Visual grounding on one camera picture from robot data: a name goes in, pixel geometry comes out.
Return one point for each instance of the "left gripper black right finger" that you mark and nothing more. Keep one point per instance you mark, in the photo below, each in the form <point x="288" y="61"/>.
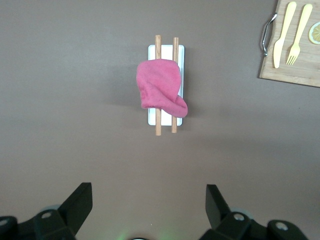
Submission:
<point x="217" y="207"/>

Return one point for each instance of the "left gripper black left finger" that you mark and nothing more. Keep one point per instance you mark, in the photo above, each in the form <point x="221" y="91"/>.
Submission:
<point x="72" y="207"/>

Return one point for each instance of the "pink cloth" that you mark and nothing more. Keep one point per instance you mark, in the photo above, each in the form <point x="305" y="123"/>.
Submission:
<point x="157" y="82"/>

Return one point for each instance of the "wooden cutting board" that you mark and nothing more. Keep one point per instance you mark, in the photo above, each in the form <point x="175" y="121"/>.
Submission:
<point x="305" y="72"/>

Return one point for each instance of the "white rectangular tray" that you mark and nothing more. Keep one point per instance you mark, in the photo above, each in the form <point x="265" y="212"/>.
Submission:
<point x="166" y="52"/>

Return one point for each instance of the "wooden rod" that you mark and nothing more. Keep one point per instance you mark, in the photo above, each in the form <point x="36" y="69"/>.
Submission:
<point x="175" y="48"/>
<point x="158" y="47"/>

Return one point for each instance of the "yellow plastic knife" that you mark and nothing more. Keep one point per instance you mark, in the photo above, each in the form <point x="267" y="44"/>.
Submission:
<point x="278" y="50"/>

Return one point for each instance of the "yellow plastic fork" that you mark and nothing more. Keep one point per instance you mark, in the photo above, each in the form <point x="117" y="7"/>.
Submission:
<point x="295" y="50"/>

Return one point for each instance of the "lemon slice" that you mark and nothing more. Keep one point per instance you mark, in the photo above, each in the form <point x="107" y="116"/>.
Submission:
<point x="315" y="33"/>

